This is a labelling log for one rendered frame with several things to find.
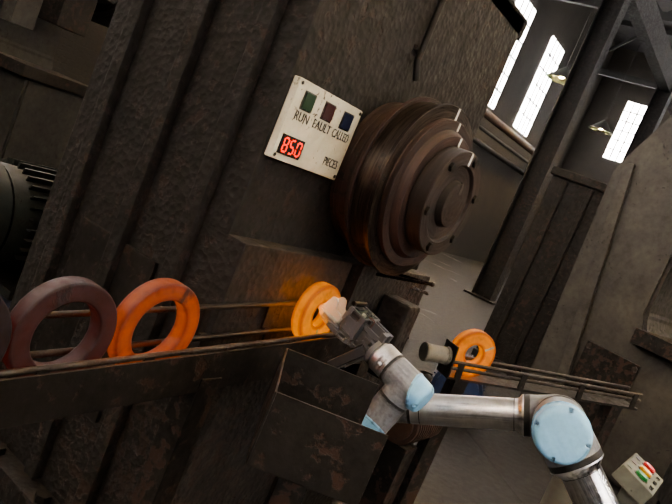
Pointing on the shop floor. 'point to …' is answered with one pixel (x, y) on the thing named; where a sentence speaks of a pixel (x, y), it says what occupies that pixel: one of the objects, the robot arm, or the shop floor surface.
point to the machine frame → (220, 204)
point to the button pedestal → (636, 491)
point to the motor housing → (395, 461)
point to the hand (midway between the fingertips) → (319, 305)
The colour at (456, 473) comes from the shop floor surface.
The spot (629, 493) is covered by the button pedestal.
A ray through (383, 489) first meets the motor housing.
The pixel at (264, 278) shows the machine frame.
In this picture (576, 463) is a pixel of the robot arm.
